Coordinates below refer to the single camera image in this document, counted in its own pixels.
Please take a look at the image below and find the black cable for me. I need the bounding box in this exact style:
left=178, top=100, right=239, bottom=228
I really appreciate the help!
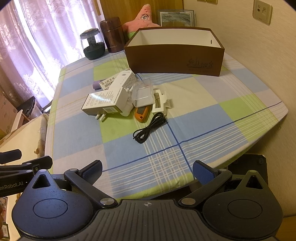
left=132, top=112, right=168, bottom=145

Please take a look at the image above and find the olive white small box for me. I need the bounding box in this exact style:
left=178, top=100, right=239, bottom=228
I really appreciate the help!
left=81, top=87, right=127, bottom=115

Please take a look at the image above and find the orange black handheld device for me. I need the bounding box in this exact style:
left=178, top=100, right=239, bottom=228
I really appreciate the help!
left=134, top=105, right=150, bottom=123

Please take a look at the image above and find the white plastic clip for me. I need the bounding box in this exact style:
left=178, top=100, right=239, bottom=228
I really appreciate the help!
left=152, top=89, right=171, bottom=116

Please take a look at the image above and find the purple cream tube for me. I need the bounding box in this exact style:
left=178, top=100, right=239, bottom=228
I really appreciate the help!
left=92, top=80, right=104, bottom=91

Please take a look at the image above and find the white ointment carton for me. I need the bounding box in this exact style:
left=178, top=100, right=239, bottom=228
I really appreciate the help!
left=99, top=68, right=133, bottom=90

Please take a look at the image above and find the clear plastic tray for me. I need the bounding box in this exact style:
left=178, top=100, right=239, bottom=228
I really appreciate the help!
left=132, top=79, right=154, bottom=108

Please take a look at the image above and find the white wifi router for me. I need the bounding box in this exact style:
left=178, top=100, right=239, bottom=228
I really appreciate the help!
left=109, top=73, right=137, bottom=117

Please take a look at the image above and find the cardboard boxes stack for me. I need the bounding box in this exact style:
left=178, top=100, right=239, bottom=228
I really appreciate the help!
left=0, top=94, right=18, bottom=138

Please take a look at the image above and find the pink sheer curtain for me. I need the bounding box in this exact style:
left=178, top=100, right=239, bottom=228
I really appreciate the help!
left=1, top=1, right=104, bottom=107

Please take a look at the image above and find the dark green glass lamp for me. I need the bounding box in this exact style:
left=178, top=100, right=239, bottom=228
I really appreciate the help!
left=80, top=28, right=105, bottom=60

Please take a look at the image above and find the brown cylindrical canister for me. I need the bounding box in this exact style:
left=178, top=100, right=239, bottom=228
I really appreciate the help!
left=99, top=16, right=126, bottom=53

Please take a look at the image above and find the pink starfish plush toy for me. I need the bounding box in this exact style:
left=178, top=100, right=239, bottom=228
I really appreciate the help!
left=122, top=4, right=159, bottom=40

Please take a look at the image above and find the yellow wooden door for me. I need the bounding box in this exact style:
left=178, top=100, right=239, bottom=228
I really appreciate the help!
left=100, top=0, right=184, bottom=25

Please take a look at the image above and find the glass picture frame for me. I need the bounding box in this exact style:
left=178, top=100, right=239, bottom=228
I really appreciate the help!
left=158, top=9, right=195, bottom=27

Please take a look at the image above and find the beige wall socket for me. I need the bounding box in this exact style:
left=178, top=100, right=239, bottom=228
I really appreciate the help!
left=252, top=0, right=273, bottom=25

